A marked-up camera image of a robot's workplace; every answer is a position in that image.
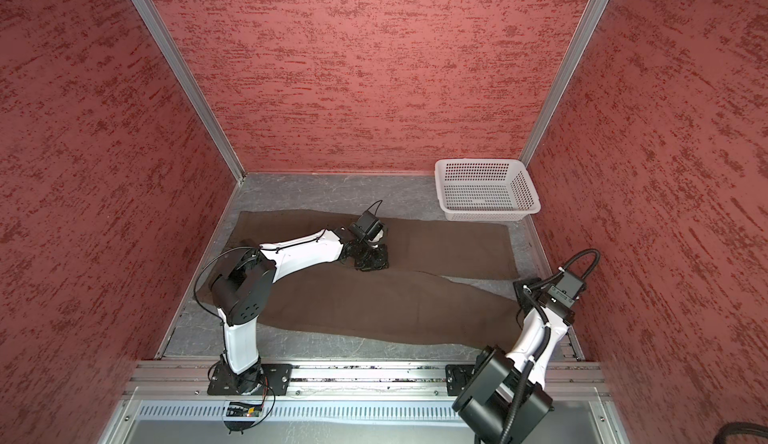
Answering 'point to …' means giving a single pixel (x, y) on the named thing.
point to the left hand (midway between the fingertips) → (387, 271)
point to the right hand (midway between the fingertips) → (514, 287)
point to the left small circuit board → (239, 409)
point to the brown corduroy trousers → (446, 280)
